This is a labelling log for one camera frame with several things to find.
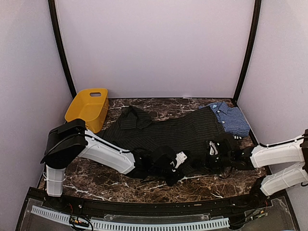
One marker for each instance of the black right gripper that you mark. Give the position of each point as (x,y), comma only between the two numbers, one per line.
(209,168)

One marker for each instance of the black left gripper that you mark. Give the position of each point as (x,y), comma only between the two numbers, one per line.
(171,182)

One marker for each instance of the black pinstriped long sleeve shirt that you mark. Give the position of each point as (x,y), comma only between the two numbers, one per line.
(135,129)

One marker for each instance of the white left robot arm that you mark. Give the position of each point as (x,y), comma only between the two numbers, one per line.
(73,139)

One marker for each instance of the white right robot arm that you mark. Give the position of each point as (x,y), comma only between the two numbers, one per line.
(294,152)

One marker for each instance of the blue checked folded shirt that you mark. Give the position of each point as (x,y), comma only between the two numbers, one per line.
(231,118)

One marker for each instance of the yellow plastic basket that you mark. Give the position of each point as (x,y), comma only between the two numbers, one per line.
(90,105)

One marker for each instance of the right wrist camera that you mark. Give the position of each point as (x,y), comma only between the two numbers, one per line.
(220,148)

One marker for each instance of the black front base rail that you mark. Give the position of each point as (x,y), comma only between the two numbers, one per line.
(273,214)

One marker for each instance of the white slotted cable duct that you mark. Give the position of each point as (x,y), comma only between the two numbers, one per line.
(133,223)

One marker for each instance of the black enclosure frame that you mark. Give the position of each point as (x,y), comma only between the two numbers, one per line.
(156,48)

